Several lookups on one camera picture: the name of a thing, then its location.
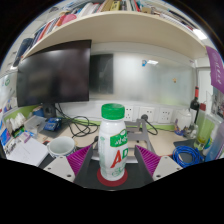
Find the open white notebook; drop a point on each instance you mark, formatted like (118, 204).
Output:
(28, 151)

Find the black white checkered mug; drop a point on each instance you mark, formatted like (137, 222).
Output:
(61, 146)

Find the white drink bottle green cap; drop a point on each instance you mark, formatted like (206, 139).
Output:
(113, 150)

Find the grey metal laptop stand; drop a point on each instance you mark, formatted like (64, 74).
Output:
(143, 136)

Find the purple hanging banner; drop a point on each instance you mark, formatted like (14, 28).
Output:
(216, 68)

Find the clear plastic box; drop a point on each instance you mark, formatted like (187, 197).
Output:
(35, 122)

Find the dark wine bottle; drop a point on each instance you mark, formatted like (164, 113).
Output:
(195, 105)

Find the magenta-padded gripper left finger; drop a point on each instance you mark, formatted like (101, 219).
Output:
(56, 166)

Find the wooden shelf with books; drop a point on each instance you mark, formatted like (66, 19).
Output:
(116, 30)

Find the white wall socket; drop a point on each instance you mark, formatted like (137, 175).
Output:
(165, 115)
(129, 113)
(148, 113)

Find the white jar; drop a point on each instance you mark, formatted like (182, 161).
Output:
(184, 119)

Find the small blue device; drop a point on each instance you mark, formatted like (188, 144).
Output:
(52, 124)

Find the ceiling light panels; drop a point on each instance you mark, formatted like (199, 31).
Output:
(200, 34)

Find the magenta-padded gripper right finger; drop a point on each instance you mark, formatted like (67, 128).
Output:
(166, 166)

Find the black desk mat red edge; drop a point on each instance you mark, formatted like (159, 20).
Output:
(132, 176)

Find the flat round red coaster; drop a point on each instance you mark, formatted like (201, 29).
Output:
(113, 183)

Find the black computer monitor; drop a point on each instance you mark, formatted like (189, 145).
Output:
(53, 73)

